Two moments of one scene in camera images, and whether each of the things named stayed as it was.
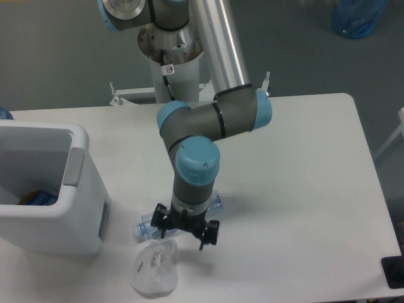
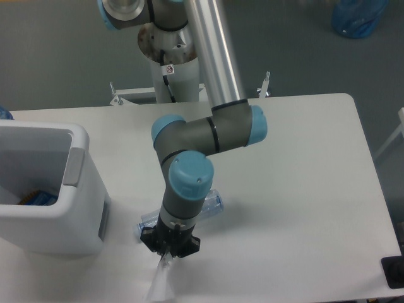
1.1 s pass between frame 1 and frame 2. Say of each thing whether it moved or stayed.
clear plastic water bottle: stayed
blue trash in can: stayed
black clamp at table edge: stayed
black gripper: moved
